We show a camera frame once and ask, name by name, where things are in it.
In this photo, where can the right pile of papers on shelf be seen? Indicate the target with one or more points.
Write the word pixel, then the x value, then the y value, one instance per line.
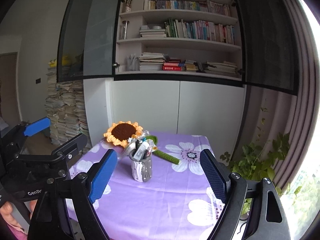
pixel 221 68

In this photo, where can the grey white pen holder cup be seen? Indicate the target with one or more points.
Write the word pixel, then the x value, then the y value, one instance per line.
pixel 142 169

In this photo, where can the left hand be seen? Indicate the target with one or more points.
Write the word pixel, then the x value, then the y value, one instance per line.
pixel 15 221

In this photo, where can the black marker pen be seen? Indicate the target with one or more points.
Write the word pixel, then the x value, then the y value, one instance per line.
pixel 137 144

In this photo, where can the pink grey curtain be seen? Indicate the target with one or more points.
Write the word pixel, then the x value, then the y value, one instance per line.
pixel 280 55

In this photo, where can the purple floral tablecloth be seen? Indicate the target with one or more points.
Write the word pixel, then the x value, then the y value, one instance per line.
pixel 176 203

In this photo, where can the crochet sunflower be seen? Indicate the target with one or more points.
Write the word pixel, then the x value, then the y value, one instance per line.
pixel 125 134

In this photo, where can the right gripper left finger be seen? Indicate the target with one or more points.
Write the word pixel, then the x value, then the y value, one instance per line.
pixel 50 219

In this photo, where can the white correction tape pen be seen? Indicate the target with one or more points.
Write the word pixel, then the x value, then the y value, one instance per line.
pixel 138 155

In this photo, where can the red books on shelf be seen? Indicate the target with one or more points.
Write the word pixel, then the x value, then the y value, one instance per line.
pixel 174 65

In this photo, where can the red clear gel pen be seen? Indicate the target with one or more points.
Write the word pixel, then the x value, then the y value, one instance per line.
pixel 149 150

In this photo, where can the potted green plant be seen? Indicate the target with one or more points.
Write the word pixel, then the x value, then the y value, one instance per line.
pixel 258 161

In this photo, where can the stack of books on floor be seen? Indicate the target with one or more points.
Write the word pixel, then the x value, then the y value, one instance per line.
pixel 65 107

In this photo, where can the white bookshelf cabinet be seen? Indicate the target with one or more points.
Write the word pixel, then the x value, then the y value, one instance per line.
pixel 188 102

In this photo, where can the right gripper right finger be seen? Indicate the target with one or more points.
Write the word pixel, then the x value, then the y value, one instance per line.
pixel 266 219

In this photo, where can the stack of magazines on shelf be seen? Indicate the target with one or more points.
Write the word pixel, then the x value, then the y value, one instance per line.
pixel 151 61

